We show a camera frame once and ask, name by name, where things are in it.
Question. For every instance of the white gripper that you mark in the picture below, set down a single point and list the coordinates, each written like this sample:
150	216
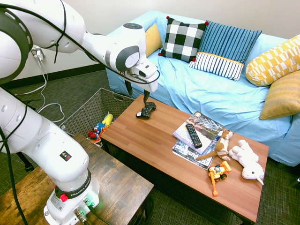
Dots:
151	84

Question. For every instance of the black gamepad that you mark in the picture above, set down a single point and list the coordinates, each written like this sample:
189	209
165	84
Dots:
146	112

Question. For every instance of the grey wicker basket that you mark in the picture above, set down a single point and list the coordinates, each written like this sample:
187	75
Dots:
93	105

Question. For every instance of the yellow plush toy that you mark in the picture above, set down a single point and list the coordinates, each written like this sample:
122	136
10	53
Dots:
107	119

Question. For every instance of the reddish wooden coffee table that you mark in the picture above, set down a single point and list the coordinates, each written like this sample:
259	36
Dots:
152	140

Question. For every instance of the plain yellow pillow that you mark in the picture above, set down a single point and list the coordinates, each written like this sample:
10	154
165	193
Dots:
153	39

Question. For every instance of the blue red plush toy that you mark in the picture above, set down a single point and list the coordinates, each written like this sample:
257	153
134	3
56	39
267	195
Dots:
97	132

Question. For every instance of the black white checkered pillow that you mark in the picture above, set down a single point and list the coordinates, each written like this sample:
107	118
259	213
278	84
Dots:
182	38

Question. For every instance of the black remote control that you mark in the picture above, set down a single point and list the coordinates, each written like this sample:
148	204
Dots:
194	136

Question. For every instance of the light blue covered sofa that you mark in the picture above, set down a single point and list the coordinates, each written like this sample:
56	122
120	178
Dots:
211	93

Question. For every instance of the magazine with snowy cover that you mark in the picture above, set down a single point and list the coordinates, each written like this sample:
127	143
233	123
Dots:
208	127

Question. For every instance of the business magazine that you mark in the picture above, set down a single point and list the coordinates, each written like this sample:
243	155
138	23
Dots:
189	157

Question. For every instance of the dark rustic wooden table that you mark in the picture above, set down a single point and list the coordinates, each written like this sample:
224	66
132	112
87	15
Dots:
122	187

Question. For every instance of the blue striped pillow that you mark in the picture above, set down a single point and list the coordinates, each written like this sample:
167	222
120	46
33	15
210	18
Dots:
225	44

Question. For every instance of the brown white plush dog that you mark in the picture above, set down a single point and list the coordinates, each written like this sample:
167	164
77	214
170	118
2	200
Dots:
222	145

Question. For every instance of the white plug charger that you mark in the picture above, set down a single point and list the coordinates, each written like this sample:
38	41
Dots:
39	55

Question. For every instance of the orange toy excavator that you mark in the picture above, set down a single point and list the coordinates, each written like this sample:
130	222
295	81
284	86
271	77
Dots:
219	172

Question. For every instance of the white plush unicorn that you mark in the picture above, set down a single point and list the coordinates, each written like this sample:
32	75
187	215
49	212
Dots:
248	159

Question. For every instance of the yellow white patterned bolster pillow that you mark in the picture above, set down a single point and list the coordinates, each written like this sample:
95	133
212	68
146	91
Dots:
274	63

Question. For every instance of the yellow ribbed pillow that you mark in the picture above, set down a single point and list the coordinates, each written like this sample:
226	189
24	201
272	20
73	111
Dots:
283	96

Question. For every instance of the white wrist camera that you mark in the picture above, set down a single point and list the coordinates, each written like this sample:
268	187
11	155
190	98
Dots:
146	68

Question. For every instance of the wall power outlet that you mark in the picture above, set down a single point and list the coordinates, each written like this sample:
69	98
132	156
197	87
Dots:
34	50

